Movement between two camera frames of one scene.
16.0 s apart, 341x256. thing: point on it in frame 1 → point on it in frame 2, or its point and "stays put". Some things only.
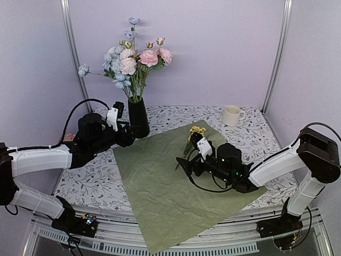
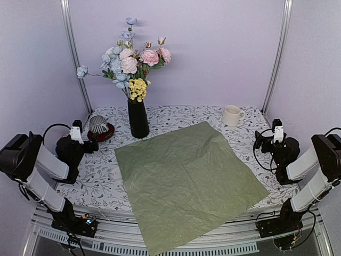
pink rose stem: (149, 45) stays put
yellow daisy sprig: (193, 129) → (138, 88)
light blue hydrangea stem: (112, 70) stays put
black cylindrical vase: (138, 116) stays put
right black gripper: (196, 162) → (260, 141)
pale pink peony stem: (128, 65) stays put
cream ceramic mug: (232, 115) stays put
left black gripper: (125, 142) → (90, 149)
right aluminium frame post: (283, 46) stays put
